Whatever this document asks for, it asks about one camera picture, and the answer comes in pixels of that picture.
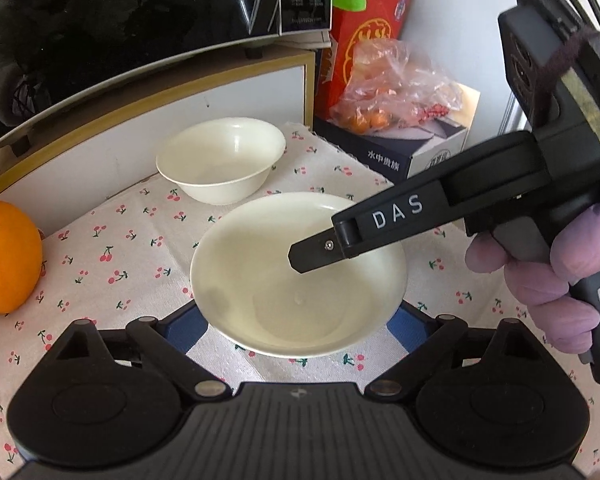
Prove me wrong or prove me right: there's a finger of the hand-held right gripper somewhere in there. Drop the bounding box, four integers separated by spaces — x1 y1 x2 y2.
288 172 468 275

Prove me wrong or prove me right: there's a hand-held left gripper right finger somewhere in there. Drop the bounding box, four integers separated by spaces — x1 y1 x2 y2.
362 305 546 401

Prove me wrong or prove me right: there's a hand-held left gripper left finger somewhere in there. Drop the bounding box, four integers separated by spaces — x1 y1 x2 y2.
55 305 231 401

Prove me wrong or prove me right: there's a small white bowl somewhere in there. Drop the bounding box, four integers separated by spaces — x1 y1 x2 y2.
190 191 408 359

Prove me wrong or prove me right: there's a person's right hand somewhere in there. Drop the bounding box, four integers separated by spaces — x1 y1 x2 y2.
465 199 600 356

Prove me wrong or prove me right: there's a white and blue carton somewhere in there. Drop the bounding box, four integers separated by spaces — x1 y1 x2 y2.
312 82 482 184

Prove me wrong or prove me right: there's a cherry print tablecloth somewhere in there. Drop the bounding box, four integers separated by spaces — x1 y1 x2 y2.
0 122 600 480

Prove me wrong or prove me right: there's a clear plastic bag of fruit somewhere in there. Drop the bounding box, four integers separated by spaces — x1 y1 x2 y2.
330 39 463 136

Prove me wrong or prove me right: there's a large white bowl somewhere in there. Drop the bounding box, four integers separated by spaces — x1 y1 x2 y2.
155 117 287 206

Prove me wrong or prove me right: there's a large orange citrus fruit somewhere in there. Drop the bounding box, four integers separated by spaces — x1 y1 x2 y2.
0 199 44 316

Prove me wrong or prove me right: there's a red gift box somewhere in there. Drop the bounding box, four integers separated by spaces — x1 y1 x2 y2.
314 0 416 121

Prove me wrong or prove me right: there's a white gold-trimmed box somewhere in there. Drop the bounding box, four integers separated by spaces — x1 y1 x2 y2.
0 42 317 233

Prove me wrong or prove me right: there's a black microwave oven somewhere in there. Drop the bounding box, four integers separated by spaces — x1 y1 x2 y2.
0 0 333 150

